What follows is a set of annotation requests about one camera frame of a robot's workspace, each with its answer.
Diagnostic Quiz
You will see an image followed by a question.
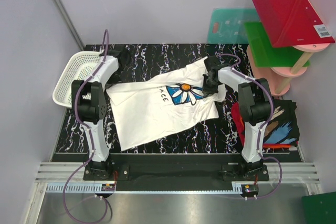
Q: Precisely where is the white daisy print t-shirt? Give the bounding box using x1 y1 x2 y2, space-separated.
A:
107 58 226 151

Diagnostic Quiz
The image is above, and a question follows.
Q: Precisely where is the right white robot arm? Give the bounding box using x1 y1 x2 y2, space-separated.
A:
202 56 274 176

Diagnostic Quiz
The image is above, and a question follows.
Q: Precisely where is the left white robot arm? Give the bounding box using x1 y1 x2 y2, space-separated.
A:
71 46 131 177

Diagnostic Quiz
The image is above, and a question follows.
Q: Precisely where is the white perforated plastic basket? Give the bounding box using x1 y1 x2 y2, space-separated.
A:
52 51 104 108

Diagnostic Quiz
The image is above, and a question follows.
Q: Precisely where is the red folded t-shirt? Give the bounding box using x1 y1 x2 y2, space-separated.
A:
231 102 291 149

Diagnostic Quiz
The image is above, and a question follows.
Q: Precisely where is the teal cutting board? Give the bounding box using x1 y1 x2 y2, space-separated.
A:
207 8 260 44

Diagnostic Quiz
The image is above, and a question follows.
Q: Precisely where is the green plastic sheet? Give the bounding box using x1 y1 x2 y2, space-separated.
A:
244 22 303 68

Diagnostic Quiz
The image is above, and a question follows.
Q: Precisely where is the pink wooden tiered shelf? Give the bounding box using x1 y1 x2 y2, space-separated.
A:
246 0 330 97

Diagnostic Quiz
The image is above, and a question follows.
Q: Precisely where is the black folded printed t-shirt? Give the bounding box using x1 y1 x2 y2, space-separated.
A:
263 99 300 148

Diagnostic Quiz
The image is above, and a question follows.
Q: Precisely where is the red plastic sheet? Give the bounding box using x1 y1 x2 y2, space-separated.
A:
252 0 335 48

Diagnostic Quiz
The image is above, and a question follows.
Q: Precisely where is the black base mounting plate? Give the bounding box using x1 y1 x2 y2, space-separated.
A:
83 154 269 182

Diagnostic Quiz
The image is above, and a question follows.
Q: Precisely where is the dark green board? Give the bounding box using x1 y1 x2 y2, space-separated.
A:
302 192 336 224

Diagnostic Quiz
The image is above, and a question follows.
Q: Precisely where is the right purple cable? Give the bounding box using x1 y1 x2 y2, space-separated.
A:
216 53 283 200

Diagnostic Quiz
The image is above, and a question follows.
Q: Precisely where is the purple cable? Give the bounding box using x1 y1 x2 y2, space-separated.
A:
62 29 112 222
216 53 283 200

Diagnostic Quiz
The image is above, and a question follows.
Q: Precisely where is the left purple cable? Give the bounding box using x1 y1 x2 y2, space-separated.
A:
62 29 112 222

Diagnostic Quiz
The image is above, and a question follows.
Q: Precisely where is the aluminium rail frame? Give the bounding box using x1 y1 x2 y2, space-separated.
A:
35 163 322 195

